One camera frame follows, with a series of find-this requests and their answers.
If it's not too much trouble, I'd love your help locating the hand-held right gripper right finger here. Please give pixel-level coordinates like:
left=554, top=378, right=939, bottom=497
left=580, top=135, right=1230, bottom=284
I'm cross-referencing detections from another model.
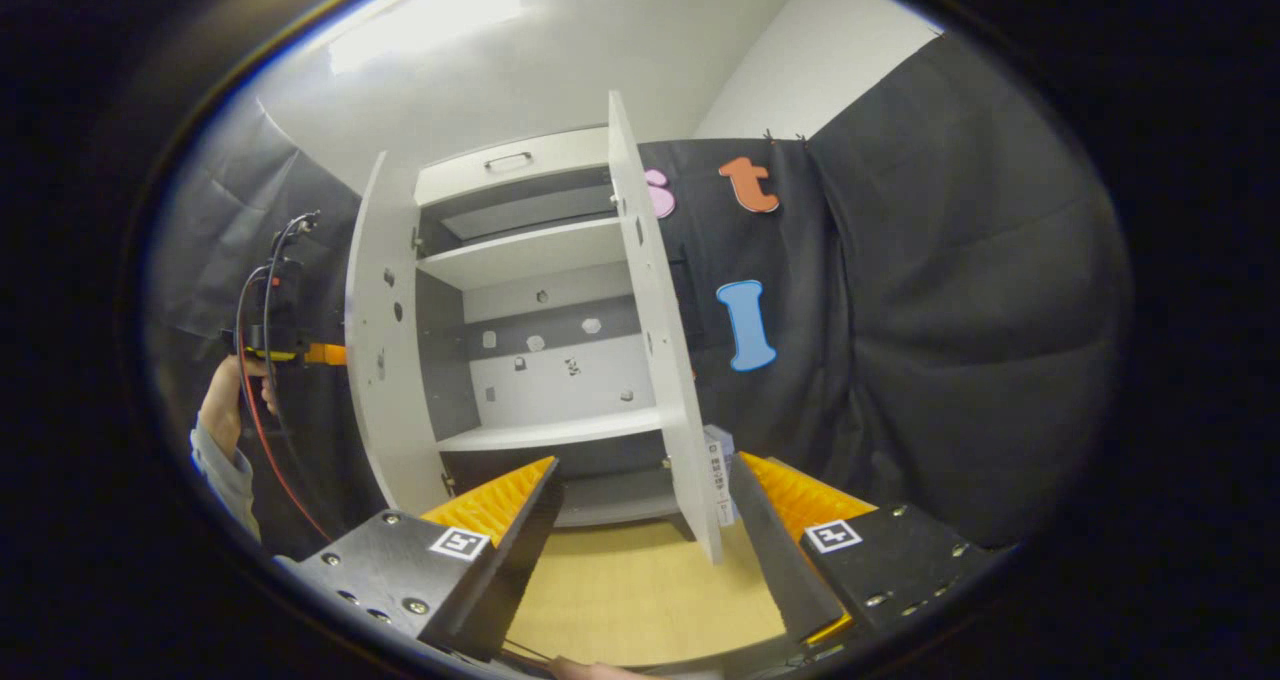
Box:
left=726, top=450, right=1011, bottom=653

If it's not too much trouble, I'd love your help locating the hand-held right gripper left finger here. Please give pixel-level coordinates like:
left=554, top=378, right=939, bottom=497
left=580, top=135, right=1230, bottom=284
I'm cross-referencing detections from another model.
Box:
left=273, top=456, right=563, bottom=663

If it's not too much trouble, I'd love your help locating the white cabinet door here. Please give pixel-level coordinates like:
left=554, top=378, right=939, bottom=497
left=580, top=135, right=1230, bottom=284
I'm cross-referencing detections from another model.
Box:
left=345, top=150, right=453, bottom=517
left=606, top=90, right=724, bottom=567

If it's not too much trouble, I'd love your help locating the white double-door shoe cabinet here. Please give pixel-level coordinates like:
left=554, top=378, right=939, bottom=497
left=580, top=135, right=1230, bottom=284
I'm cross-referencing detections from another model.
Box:
left=410, top=127, right=703, bottom=531

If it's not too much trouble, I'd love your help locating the white cabinet shelf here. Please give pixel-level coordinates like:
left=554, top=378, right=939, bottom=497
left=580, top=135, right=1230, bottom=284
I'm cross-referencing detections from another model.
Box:
left=417, top=217, right=642, bottom=292
left=436, top=407, right=683, bottom=454

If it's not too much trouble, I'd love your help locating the white printed carton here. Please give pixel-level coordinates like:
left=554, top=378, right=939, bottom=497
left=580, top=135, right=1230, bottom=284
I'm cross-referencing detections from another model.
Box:
left=703, top=425, right=742, bottom=529

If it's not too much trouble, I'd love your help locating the black backdrop cloth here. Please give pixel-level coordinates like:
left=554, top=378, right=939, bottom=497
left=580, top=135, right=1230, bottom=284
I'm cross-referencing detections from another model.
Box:
left=150, top=35, right=1131, bottom=561

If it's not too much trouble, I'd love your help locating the black cable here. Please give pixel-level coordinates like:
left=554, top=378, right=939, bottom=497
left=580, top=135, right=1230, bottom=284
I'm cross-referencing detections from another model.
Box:
left=260, top=210, right=322, bottom=333

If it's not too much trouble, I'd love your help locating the red cable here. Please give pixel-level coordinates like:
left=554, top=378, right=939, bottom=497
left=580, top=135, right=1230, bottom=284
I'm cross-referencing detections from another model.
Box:
left=236, top=264, right=333, bottom=544

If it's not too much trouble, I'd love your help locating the cabinet top panel with handle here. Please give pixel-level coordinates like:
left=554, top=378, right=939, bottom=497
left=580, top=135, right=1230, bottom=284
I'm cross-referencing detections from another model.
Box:
left=414, top=127, right=612, bottom=207

